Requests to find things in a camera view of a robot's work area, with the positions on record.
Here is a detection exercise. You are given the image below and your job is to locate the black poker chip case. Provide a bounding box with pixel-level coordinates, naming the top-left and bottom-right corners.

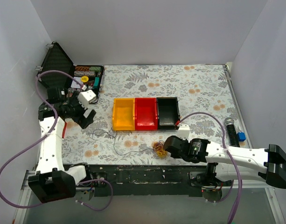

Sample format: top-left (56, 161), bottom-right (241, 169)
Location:
top-left (37, 42), bottom-right (105, 105)

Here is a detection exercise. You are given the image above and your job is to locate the thin purple wire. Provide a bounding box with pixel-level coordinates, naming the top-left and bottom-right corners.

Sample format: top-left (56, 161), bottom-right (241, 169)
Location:
top-left (89, 128), bottom-right (155, 157)

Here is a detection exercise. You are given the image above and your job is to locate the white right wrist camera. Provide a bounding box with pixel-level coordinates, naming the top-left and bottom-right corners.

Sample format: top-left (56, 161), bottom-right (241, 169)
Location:
top-left (176, 124), bottom-right (190, 140)

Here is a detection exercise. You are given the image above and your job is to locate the floral table mat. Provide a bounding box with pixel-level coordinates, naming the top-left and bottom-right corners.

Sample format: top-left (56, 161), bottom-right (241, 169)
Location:
top-left (62, 64), bottom-right (245, 166)

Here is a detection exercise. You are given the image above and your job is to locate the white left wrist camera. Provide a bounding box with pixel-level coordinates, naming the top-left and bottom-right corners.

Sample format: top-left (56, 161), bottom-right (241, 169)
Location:
top-left (77, 90), bottom-right (97, 109)

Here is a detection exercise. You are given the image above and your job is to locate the yellow plastic bin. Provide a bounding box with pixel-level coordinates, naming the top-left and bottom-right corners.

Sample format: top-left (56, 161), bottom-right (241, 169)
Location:
top-left (112, 98), bottom-right (135, 131)

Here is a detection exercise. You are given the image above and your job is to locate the red plastic bin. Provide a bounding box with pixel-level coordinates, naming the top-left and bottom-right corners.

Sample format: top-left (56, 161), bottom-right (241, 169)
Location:
top-left (135, 98), bottom-right (158, 131)

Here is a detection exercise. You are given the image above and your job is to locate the aluminium frame rail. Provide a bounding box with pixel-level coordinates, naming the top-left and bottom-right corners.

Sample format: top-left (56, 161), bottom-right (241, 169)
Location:
top-left (13, 169), bottom-right (75, 221)

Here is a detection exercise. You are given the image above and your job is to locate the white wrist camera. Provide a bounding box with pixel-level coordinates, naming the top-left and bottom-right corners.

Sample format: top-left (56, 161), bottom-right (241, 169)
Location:
top-left (77, 90), bottom-right (97, 109)
top-left (176, 124), bottom-right (190, 140)

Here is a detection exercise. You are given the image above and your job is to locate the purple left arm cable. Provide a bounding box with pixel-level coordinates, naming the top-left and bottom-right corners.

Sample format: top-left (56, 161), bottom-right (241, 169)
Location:
top-left (0, 70), bottom-right (113, 212)

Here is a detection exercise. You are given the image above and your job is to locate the yellow round chip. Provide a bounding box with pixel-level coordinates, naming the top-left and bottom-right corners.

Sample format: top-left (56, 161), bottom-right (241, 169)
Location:
top-left (81, 76), bottom-right (89, 83)

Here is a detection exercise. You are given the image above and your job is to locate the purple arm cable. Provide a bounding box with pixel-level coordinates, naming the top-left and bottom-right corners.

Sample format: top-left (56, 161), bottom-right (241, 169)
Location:
top-left (177, 112), bottom-right (243, 224)
top-left (0, 70), bottom-right (113, 212)

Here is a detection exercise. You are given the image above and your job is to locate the black plastic bin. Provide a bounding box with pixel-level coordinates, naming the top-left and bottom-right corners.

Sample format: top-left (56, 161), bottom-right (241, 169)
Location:
top-left (156, 97), bottom-right (180, 130)

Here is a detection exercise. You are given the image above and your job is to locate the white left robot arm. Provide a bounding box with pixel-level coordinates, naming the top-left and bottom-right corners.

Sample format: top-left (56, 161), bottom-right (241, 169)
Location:
top-left (28, 88), bottom-right (97, 203)

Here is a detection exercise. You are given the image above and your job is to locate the black microphone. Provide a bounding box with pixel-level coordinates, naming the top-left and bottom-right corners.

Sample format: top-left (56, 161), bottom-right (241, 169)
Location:
top-left (224, 117), bottom-right (240, 147)

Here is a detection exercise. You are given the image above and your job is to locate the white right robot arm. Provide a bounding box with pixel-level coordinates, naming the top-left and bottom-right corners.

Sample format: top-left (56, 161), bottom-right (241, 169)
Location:
top-left (163, 136), bottom-right (286, 189)

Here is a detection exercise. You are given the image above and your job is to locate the blue toy block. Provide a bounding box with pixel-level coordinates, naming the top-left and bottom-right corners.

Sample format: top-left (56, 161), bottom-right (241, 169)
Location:
top-left (237, 132), bottom-right (246, 142)

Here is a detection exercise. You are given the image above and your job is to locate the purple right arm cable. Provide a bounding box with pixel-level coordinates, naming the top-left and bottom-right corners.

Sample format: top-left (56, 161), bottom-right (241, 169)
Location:
top-left (177, 112), bottom-right (243, 224)

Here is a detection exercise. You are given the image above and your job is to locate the red white toy block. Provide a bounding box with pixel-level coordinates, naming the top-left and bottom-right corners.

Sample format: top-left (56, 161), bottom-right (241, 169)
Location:
top-left (62, 122), bottom-right (67, 139)

